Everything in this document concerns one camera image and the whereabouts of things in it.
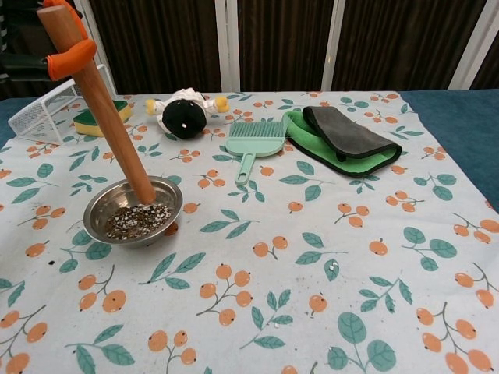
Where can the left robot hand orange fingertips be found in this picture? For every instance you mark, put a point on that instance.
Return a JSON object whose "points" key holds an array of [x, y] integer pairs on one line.
{"points": [[72, 58]]}

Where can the wooden rolling pin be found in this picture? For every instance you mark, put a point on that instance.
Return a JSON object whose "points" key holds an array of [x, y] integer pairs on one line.
{"points": [[105, 117]]}

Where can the stainless steel bowl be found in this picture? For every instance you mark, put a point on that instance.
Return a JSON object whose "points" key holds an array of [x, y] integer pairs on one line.
{"points": [[97, 222]]}

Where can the mint green hand brush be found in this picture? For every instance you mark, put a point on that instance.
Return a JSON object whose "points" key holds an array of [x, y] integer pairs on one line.
{"points": [[255, 146]]}

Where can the yellow green sponge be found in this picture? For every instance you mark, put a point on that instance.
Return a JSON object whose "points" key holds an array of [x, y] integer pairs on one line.
{"points": [[87, 125]]}

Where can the dark brown curtain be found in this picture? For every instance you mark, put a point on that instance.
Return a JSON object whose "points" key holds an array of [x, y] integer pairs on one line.
{"points": [[163, 43]]}

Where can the black white plush toy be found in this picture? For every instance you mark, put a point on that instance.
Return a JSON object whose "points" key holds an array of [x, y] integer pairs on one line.
{"points": [[183, 117]]}

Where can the crushed shell bits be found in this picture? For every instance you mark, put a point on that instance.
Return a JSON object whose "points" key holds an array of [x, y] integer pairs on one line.
{"points": [[138, 222]]}

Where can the floral orange leaf tablecloth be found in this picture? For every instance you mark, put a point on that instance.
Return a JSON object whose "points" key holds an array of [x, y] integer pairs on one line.
{"points": [[273, 253]]}

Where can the green grey folded cloth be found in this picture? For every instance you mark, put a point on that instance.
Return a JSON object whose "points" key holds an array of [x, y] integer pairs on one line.
{"points": [[351, 140]]}

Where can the white frame post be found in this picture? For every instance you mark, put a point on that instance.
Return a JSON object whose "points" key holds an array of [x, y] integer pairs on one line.
{"points": [[102, 50], [227, 43], [473, 43], [332, 43]]}

